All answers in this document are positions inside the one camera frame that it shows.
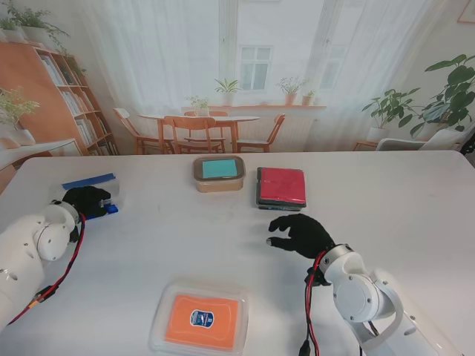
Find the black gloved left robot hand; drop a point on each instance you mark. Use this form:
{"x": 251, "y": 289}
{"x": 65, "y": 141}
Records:
{"x": 87, "y": 200}

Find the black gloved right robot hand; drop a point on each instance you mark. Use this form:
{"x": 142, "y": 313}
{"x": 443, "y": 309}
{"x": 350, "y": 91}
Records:
{"x": 308, "y": 235}

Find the clear container with blue clips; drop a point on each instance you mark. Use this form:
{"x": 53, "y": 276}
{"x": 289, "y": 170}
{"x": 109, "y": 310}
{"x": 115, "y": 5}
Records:
{"x": 92, "y": 180}

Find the red container lid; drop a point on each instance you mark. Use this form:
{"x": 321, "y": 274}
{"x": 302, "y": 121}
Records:
{"x": 282, "y": 185}

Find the black plastic tray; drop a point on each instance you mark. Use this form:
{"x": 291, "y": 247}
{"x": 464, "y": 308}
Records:
{"x": 259, "y": 205}

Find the brown paper food container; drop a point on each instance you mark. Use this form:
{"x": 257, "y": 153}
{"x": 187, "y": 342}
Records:
{"x": 219, "y": 185}

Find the clear lid with teal label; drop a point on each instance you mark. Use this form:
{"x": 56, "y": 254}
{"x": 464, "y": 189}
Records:
{"x": 219, "y": 168}

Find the clear lid with orange label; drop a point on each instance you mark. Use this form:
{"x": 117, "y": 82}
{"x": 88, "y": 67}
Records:
{"x": 202, "y": 319}

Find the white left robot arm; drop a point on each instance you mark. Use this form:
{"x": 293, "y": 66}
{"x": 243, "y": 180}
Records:
{"x": 33, "y": 241}

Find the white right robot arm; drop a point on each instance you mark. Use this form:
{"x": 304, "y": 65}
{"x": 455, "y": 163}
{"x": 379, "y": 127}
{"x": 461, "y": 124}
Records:
{"x": 367, "y": 296}

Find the black equipment piece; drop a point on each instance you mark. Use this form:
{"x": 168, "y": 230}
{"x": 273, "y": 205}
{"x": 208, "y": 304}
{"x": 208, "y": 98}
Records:
{"x": 468, "y": 144}

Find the printed room scene backdrop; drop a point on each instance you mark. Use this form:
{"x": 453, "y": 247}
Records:
{"x": 259, "y": 37}

